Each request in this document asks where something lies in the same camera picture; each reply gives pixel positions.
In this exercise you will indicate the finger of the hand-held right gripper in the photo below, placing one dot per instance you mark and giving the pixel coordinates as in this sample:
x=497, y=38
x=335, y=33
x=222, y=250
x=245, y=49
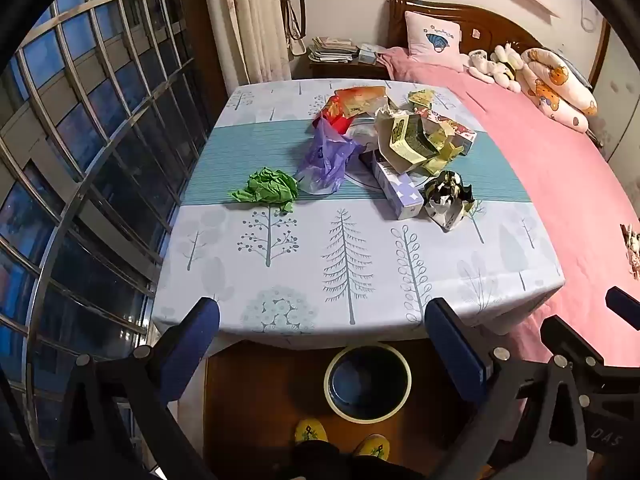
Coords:
x=575, y=345
x=625, y=307

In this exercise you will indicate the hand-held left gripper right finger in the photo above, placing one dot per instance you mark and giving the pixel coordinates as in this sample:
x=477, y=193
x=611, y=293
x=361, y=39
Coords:
x=455, y=352

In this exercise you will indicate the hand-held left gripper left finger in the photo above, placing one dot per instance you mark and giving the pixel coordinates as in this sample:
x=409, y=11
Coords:
x=187, y=347

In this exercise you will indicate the cream rimmed trash bin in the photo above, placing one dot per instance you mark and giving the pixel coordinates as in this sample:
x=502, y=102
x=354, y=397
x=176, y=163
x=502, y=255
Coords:
x=367, y=382

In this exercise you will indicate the cream paper bag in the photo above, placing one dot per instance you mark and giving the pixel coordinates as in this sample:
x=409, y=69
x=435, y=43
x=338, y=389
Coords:
x=400, y=135

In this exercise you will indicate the red gold print plastic bag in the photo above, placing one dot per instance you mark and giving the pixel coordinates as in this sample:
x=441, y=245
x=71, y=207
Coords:
x=332, y=117

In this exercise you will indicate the hanging shoulder bag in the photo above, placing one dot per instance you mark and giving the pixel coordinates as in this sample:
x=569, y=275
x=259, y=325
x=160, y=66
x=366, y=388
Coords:
x=295, y=5

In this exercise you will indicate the small fabric doll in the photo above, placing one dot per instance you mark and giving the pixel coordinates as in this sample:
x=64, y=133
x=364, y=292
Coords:
x=632, y=247

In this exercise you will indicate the tree print tablecloth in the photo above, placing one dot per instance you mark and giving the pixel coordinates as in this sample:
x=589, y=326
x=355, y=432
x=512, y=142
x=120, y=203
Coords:
x=310, y=270

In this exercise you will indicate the crumpled black white wrapper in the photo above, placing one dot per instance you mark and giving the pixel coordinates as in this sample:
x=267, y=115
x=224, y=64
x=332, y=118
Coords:
x=447, y=200

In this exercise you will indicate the pink blanket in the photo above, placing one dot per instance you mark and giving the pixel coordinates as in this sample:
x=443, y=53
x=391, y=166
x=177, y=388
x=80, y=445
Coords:
x=540, y=170

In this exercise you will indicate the purple star print box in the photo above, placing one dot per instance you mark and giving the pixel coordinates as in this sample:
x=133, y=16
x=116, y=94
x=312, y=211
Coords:
x=400, y=190

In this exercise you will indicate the crumpled green paper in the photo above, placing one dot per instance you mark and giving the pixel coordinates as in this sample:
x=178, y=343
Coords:
x=267, y=187

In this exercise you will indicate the metal window grille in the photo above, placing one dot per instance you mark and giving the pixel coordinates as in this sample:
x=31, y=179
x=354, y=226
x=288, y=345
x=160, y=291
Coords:
x=100, y=170

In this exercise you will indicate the crumpled yellow wrapper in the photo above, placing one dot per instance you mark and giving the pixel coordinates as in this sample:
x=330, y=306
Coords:
x=442, y=147

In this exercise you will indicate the cream wardrobe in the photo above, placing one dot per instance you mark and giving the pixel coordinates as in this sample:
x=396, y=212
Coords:
x=622, y=90

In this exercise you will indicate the colourful printed carton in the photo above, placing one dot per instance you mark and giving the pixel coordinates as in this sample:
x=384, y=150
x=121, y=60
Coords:
x=460, y=135

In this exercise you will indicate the bear print rolled quilt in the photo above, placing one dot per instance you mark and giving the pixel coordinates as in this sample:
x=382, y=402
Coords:
x=555, y=87

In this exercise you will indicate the purple plastic bag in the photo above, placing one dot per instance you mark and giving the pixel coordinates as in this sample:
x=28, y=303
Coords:
x=325, y=160

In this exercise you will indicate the clear plastic wrapper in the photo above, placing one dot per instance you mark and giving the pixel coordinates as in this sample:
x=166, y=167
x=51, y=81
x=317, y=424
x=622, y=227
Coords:
x=364, y=134

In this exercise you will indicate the yellow green snack packet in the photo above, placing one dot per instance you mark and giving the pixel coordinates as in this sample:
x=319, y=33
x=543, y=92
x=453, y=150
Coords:
x=421, y=97

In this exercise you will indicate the orange snack packet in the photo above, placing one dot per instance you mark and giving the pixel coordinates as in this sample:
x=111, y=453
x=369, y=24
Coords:
x=360, y=97

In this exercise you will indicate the white plush toys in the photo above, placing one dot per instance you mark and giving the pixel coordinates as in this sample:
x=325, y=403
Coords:
x=492, y=67

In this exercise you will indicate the wooden nightstand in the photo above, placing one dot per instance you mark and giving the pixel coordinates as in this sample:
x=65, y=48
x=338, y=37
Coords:
x=350, y=70

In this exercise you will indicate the pale blue tissue box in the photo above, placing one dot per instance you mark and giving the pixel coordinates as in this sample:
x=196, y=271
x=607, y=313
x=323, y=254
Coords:
x=371, y=55

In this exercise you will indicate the wooden headboard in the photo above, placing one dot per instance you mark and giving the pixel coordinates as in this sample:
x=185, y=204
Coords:
x=490, y=22

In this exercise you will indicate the pink embroidered pillow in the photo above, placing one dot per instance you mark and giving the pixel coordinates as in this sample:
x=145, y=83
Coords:
x=432, y=35

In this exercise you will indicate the stack of books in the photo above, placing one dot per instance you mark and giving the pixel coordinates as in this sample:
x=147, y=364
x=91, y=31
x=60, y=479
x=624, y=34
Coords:
x=330, y=49

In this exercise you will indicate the cream curtain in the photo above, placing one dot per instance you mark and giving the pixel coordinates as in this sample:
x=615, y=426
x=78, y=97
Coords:
x=240, y=20

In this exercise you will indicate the pink wall shelf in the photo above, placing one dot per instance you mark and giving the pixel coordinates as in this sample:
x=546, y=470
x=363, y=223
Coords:
x=532, y=0

